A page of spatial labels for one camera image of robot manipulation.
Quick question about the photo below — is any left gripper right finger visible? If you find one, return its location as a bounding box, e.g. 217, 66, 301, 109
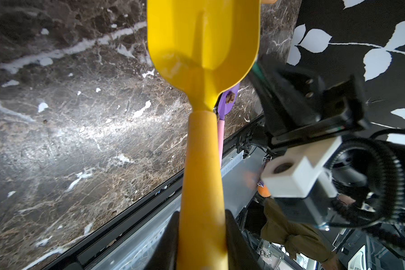
225, 210, 260, 270

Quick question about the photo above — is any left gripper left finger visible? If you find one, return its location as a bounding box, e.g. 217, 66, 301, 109
145, 211, 180, 270

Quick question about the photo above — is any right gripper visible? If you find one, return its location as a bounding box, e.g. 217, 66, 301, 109
248, 58, 370, 149

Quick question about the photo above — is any purple round trowel pink handle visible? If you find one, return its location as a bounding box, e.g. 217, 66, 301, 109
217, 83, 240, 166

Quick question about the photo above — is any yellow shovel blue tip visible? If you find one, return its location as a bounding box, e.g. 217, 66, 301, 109
147, 1, 261, 270

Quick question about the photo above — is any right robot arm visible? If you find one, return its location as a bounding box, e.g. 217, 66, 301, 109
249, 55, 405, 260

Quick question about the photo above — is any orange ball under table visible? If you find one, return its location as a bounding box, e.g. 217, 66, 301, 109
257, 182, 271, 198

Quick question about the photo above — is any black front rail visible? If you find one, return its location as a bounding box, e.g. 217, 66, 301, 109
47, 116, 264, 270

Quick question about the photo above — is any white slotted cable duct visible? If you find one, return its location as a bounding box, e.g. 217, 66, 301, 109
221, 151, 244, 178

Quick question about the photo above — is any yellow shovel wooden handle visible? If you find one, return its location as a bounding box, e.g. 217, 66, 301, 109
261, 0, 277, 5

